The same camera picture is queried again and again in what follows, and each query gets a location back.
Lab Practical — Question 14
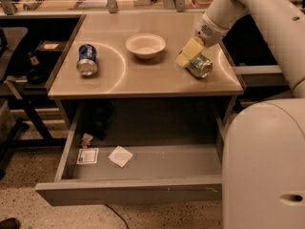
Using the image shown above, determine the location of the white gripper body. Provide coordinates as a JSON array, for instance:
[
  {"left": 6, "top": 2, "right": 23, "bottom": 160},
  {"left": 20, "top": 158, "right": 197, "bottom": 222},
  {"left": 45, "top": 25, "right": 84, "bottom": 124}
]
[{"left": 195, "top": 12, "right": 229, "bottom": 48}]

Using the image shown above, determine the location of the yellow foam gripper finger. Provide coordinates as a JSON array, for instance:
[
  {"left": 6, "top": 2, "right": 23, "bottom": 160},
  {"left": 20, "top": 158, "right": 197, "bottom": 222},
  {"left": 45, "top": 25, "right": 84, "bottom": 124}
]
[{"left": 175, "top": 37, "right": 204, "bottom": 69}]

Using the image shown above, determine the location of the green soda can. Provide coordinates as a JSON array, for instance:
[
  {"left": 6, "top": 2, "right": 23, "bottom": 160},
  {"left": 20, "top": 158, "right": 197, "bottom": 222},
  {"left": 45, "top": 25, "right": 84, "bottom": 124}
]
[{"left": 183, "top": 51, "right": 213, "bottom": 79}]

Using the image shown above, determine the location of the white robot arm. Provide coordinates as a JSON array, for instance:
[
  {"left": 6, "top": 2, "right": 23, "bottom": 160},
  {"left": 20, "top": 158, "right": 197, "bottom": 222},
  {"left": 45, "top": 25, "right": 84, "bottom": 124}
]
[{"left": 175, "top": 0, "right": 305, "bottom": 229}]

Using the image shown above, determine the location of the blue soda can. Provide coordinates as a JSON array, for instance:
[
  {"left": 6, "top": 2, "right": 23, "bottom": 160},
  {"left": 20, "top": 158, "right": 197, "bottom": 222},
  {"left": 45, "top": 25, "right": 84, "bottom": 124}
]
[{"left": 76, "top": 44, "right": 97, "bottom": 76}]

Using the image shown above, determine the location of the open grey drawer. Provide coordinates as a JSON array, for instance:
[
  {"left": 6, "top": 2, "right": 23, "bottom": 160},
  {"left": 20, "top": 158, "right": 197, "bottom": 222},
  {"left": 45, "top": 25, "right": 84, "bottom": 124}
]
[{"left": 35, "top": 101, "right": 225, "bottom": 206}]

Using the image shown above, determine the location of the grey cabinet desk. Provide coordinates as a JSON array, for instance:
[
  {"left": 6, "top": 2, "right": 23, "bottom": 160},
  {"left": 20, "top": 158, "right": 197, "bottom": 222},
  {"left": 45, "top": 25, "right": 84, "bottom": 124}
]
[{"left": 45, "top": 11, "right": 247, "bottom": 129}]

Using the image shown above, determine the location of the white bowl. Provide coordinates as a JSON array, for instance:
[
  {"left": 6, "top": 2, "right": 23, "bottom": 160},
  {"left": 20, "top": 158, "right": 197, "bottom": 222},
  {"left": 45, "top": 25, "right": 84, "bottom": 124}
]
[{"left": 126, "top": 33, "right": 166, "bottom": 59}]

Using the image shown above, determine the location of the white square paper napkin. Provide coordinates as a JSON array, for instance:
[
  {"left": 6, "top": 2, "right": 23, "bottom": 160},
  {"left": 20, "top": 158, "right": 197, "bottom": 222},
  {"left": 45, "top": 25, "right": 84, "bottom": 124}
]
[{"left": 108, "top": 146, "right": 132, "bottom": 168}]

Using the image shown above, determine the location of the crumpled paper scrap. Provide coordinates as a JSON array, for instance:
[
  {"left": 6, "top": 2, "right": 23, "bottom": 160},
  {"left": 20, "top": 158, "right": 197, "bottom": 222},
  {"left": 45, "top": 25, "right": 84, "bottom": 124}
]
[{"left": 81, "top": 134, "right": 93, "bottom": 149}]

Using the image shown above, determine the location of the white label card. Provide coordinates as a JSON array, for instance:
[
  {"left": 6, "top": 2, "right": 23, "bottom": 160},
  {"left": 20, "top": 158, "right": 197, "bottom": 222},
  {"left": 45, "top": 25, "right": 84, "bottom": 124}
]
[{"left": 76, "top": 148, "right": 98, "bottom": 165}]

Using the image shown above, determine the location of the black office chair left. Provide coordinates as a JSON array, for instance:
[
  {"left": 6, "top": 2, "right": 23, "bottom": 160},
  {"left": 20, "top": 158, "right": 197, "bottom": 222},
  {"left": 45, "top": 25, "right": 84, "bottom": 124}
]
[{"left": 0, "top": 27, "right": 28, "bottom": 178}]

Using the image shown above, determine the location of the black floor cable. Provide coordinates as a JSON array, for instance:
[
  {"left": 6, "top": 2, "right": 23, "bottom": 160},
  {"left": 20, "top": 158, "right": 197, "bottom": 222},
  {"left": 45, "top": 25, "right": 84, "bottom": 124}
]
[{"left": 104, "top": 203, "right": 131, "bottom": 229}]

